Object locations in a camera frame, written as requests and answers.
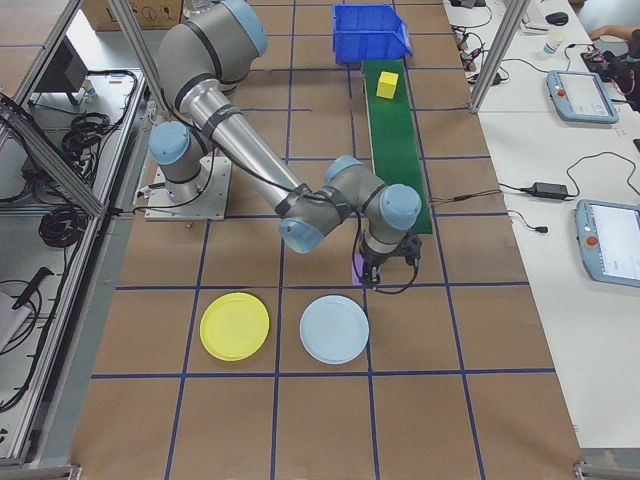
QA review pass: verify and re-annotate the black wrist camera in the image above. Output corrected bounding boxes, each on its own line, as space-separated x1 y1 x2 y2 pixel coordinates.
401 233 424 270

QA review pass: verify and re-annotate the black cable with plug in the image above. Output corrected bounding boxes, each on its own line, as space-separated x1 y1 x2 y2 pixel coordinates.
508 209 549 235

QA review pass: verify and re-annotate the white cloth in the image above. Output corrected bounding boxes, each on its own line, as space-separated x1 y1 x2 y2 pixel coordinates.
0 290 32 354

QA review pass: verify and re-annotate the metal table frame corner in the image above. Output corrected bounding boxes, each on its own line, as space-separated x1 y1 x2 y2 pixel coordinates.
0 462 82 480
573 447 640 480

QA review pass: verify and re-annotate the black monitor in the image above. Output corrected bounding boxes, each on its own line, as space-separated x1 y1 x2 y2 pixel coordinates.
33 35 92 107

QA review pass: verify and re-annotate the purple foam block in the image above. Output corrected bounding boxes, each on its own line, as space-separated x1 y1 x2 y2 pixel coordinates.
350 251 370 287

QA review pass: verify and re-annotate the blue plastic storage bin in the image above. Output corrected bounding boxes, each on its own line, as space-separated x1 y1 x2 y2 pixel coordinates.
332 3 414 66

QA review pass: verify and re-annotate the yellow foam block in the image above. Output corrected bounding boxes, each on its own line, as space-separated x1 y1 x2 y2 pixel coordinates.
376 70 400 100

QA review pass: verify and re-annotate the V-shaped metal bar frame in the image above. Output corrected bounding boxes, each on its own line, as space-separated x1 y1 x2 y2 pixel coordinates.
0 0 171 469

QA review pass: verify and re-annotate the light blue round plate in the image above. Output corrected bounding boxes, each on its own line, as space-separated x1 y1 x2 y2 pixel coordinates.
298 294 371 365

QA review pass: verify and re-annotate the white square base plate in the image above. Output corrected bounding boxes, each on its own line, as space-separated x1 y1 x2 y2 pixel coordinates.
144 155 234 222

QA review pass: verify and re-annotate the aluminium profile post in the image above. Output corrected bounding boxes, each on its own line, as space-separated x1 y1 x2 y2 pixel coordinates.
467 0 532 115

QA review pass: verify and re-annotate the white paper cup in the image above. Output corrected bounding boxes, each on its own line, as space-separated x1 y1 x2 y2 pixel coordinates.
542 33 567 58

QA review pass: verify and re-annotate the green conveyor belt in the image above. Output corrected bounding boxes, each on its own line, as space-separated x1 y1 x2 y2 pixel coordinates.
360 58 435 237

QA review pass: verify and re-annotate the thin red wire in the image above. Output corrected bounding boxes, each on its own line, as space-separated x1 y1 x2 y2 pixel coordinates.
428 190 503 206

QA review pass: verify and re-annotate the thin black wire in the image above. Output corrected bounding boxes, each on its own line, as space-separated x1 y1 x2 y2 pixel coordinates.
428 191 503 206

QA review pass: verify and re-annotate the brown cardboard box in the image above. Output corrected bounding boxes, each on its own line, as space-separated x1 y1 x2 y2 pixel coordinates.
81 0 187 32

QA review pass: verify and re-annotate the black adapter cable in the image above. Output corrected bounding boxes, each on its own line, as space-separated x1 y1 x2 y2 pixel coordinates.
499 152 640 201

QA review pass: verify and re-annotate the black power adapter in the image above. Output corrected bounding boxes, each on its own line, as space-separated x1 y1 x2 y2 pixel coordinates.
532 181 570 198

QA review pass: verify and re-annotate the white side table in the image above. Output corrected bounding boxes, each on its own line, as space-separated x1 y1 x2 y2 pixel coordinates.
442 0 640 451

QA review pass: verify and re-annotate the black handle tool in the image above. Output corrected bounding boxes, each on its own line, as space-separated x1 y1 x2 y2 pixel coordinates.
10 267 55 310

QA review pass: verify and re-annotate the white keyboard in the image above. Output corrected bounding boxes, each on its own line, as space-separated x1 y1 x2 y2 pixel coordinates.
521 0 550 32

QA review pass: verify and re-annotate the black cable bundle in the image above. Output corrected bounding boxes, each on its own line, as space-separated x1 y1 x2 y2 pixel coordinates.
61 112 126 161
38 205 84 250

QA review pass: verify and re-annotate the grey blue teach pendant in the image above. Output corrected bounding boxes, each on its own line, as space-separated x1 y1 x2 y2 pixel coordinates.
545 69 621 126
573 198 640 290

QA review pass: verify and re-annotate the yellow round plate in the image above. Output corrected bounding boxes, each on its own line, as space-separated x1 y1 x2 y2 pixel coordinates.
199 292 272 362

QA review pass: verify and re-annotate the person forearm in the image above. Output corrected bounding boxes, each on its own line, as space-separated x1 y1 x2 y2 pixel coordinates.
588 23 640 44

